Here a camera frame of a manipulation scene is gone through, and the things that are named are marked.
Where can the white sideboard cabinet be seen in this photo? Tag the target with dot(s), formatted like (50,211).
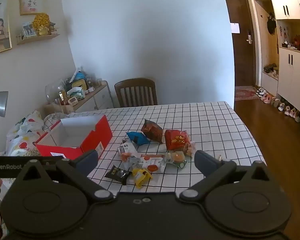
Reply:
(102,97)

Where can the small framed picture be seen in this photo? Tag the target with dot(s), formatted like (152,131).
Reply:
(31,5)

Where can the white kitchen timer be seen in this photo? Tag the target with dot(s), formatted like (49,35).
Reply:
(72,102)

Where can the brown door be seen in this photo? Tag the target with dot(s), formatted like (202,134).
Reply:
(242,62)

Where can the red snack bag gold coins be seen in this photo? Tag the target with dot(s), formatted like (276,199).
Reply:
(176,140)

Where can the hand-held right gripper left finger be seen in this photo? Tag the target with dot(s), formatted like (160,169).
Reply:
(88,158)

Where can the red cardboard box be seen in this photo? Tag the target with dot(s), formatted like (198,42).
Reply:
(97,140)

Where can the yellow snack packet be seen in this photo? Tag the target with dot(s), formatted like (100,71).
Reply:
(141,176)

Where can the brown foil snack bag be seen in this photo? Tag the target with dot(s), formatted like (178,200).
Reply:
(152,131)

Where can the yellow container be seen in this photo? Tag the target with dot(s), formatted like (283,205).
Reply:
(80,83)

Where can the black snack packet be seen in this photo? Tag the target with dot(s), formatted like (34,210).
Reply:
(116,173)

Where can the dark shoes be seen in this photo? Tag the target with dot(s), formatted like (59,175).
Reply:
(270,68)

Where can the orange liquid jar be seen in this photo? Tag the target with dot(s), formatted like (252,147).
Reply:
(62,95)

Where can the wooden box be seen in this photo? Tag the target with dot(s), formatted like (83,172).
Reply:
(62,108)

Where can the white packet orange print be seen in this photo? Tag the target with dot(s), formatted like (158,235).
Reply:
(125,151)

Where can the patterned doormat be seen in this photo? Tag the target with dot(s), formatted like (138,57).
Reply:
(246,93)

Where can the row of shoes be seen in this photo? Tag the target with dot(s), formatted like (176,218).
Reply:
(285,105)

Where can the white shoe cabinet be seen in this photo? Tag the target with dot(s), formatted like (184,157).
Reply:
(295,75)

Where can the black hanging bag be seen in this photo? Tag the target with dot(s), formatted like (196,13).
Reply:
(272,23)

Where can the white brick print packet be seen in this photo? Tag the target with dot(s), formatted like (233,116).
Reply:
(152,166)

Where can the white paper note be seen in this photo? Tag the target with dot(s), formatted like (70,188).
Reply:
(235,28)

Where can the yellow flower ornament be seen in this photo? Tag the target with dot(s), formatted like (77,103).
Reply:
(41,21)

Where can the wooden chair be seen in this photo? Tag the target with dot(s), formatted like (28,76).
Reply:
(135,83)

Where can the white tissue box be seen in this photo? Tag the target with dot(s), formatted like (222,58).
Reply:
(76,93)

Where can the wooden wall shelf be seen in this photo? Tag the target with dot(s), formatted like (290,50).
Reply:
(37,39)

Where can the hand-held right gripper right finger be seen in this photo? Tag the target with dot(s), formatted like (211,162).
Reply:
(203,162)

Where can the colourful printed cloth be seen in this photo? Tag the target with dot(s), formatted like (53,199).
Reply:
(25,132)

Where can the blue snack packet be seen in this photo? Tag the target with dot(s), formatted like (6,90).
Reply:
(137,138)

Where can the orange pastry clear wrapper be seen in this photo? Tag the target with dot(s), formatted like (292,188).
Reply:
(176,157)

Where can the photo card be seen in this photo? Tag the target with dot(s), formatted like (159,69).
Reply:
(28,30)

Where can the large glass jar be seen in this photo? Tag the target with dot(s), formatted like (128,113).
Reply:
(52,90)

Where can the checked white tablecloth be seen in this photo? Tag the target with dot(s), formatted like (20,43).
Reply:
(202,130)

